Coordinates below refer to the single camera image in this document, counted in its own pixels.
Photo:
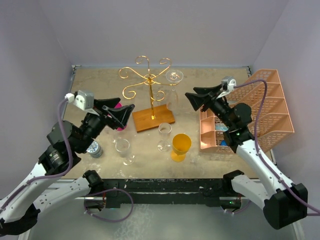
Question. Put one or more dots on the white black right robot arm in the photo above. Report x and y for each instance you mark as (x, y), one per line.
(281, 200)

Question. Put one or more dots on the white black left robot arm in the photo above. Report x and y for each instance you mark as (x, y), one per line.
(20, 210)

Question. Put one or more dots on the gold wire wine glass rack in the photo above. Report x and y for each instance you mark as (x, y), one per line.
(150, 118)

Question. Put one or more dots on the light blue packet in organizer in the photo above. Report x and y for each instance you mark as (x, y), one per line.
(221, 127)

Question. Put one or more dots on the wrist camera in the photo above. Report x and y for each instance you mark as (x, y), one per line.
(82, 99)
(228, 85)

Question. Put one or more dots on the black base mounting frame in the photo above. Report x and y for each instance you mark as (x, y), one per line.
(191, 191)

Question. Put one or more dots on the blue cap in organizer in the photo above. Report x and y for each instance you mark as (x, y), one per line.
(223, 143)

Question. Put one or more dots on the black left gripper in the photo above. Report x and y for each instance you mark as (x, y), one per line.
(119, 116)

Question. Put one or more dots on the orange plastic goblet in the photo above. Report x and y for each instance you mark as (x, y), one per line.
(181, 144)

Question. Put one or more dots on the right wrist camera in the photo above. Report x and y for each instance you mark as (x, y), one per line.
(228, 85)

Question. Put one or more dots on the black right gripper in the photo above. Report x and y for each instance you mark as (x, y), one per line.
(197, 100)

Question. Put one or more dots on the clear wine glass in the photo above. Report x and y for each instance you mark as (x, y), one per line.
(113, 134)
(174, 76)
(123, 148)
(164, 130)

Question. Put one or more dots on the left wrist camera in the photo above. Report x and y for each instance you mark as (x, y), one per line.
(82, 99)

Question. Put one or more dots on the pink plastic goblet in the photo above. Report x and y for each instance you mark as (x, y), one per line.
(119, 105)

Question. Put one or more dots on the small round tin can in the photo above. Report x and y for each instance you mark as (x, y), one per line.
(95, 150)

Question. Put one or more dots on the peach plastic file organizer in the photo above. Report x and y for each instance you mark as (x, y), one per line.
(274, 121)

